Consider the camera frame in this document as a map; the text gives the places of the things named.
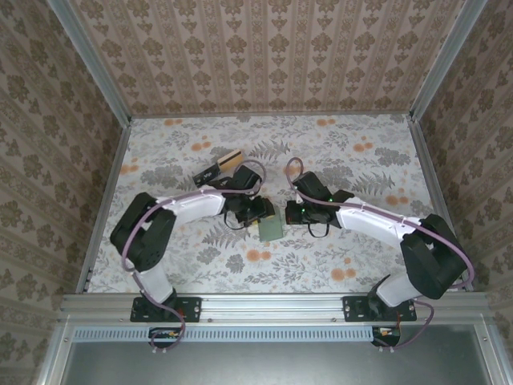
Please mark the green card holder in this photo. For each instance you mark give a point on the green card holder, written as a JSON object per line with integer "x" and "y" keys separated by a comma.
{"x": 271, "y": 232}

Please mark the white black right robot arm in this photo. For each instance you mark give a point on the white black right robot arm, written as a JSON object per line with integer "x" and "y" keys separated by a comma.
{"x": 368, "y": 224}

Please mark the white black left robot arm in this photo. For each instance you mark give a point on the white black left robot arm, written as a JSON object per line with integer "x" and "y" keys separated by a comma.
{"x": 192, "y": 206}

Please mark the black credit card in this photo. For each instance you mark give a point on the black credit card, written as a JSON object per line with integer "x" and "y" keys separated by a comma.
{"x": 205, "y": 176}

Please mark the gold credit card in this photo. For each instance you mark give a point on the gold credit card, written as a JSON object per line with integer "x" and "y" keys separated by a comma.
{"x": 230, "y": 160}

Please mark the black box with orange end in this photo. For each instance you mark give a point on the black box with orange end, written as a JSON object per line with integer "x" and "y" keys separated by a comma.
{"x": 224, "y": 172}

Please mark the black electronics module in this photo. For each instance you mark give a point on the black electronics module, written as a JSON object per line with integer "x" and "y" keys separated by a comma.
{"x": 160, "y": 335}
{"x": 384, "y": 335}

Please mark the grey sheet metal panel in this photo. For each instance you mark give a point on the grey sheet metal panel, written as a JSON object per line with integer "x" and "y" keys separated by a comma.
{"x": 272, "y": 365}

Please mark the white right camera mount bracket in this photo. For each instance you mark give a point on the white right camera mount bracket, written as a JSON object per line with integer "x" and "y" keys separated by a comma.
{"x": 299, "y": 199}

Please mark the aluminium frame rail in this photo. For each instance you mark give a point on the aluminium frame rail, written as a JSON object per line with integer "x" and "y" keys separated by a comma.
{"x": 272, "y": 306}

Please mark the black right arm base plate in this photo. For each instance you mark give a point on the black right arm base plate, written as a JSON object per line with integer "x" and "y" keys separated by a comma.
{"x": 352, "y": 309}

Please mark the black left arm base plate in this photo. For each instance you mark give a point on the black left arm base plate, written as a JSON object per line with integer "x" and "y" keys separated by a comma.
{"x": 192, "y": 309}

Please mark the aluminium side rail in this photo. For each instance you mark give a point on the aluminium side rail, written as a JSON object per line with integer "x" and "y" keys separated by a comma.
{"x": 433, "y": 180}
{"x": 105, "y": 204}

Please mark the aluminium frame post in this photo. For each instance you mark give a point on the aluminium frame post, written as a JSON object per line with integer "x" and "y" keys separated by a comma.
{"x": 441, "y": 60}
{"x": 94, "y": 60}

